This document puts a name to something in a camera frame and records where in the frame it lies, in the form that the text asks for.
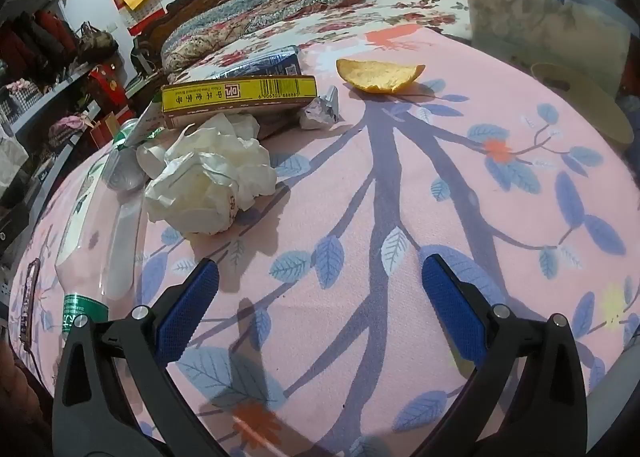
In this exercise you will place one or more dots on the smartphone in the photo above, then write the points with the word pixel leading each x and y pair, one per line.
pixel 30 297

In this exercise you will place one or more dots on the beige round waste bin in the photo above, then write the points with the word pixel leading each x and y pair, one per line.
pixel 590 97

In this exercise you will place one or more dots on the brown patterned handbag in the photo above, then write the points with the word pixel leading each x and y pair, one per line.
pixel 97 42

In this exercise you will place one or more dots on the clear storage box blue lid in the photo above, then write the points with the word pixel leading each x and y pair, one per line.
pixel 540 22

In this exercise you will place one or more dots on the dark blue packet box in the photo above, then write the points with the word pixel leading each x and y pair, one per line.
pixel 260 62

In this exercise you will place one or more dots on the red gift bag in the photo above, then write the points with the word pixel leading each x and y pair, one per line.
pixel 107 92

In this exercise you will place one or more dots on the silver foil wrapper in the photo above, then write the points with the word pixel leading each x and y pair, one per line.
pixel 320 112

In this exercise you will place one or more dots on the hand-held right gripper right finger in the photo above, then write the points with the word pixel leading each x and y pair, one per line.
pixel 452 307

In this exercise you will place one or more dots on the white tissue paper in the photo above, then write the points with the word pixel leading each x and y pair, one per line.
pixel 205 177

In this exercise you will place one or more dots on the yellow cardboard box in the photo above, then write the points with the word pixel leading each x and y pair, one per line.
pixel 235 94

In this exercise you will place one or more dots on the crushed clear plastic bottle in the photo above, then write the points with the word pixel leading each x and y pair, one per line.
pixel 122 164

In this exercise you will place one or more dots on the pink leaf printed blanket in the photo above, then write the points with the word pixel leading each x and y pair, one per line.
pixel 400 197

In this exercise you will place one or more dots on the shelf with folded clothes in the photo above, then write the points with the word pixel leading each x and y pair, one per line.
pixel 35 52

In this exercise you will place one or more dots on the floral bed sheet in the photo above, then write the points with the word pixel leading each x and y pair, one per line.
pixel 410 7

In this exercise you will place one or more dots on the orange peel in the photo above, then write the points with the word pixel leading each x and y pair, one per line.
pixel 375 76

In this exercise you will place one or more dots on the clear plastic bottle green label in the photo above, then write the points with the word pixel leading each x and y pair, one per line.
pixel 95 247

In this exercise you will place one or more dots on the floral quilt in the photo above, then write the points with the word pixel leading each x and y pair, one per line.
pixel 260 12

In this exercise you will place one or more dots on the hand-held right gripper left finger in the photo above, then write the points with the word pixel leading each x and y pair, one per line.
pixel 187 307

